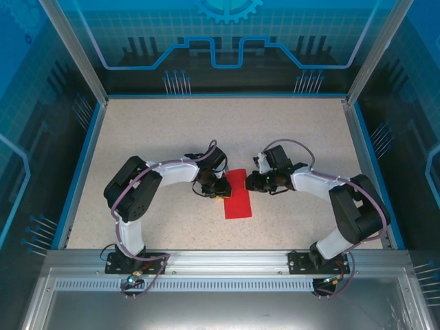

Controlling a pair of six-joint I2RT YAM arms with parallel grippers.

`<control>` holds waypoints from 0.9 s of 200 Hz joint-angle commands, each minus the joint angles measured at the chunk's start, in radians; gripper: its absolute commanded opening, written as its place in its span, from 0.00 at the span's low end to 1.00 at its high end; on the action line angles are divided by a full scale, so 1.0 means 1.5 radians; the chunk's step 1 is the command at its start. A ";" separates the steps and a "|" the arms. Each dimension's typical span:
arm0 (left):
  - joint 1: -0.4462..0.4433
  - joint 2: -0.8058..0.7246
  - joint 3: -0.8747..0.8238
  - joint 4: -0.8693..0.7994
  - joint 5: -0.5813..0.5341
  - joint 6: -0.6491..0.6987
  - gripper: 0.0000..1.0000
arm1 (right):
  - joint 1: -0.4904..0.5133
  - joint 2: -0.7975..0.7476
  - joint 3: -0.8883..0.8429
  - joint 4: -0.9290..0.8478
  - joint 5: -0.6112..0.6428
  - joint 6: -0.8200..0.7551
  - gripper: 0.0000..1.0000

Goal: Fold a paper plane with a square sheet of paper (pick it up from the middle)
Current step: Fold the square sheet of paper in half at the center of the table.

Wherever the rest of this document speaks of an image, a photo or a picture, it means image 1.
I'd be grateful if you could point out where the red square paper sheet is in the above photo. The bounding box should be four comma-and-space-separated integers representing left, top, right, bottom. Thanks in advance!
223, 168, 254, 220

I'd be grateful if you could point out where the silver sheet metal panel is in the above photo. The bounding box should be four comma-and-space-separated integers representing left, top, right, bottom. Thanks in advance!
20, 267, 434, 330

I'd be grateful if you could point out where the blue table edge strip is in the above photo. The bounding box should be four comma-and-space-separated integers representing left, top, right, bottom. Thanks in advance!
104, 92, 350, 101
353, 102, 407, 250
56, 101, 107, 250

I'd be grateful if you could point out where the small connector with green light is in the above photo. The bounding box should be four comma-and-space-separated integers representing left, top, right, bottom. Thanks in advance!
321, 274, 344, 288
125, 270, 144, 288

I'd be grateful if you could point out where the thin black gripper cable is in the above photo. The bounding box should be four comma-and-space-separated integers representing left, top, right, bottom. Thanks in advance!
190, 180, 209, 199
266, 185, 296, 197

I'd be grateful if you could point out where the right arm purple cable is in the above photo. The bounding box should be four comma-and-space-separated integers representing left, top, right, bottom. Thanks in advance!
263, 137, 392, 297

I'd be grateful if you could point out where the long aluminium mounting rail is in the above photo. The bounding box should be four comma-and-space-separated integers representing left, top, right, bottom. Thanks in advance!
46, 249, 412, 276

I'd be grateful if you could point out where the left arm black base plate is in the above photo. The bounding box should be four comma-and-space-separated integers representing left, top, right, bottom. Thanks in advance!
104, 252, 168, 275

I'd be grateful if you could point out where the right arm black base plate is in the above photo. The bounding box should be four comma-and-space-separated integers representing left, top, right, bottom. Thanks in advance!
287, 250, 351, 275

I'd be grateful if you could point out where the slotted grey cable duct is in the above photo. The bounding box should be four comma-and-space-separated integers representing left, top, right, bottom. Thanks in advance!
54, 278, 319, 292

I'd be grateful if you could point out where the aluminium side rail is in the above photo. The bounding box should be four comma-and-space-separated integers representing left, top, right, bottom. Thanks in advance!
342, 98, 393, 249

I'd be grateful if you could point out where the aluminium frame post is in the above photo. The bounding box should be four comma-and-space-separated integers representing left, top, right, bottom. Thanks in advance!
38, 0, 109, 106
346, 0, 413, 106

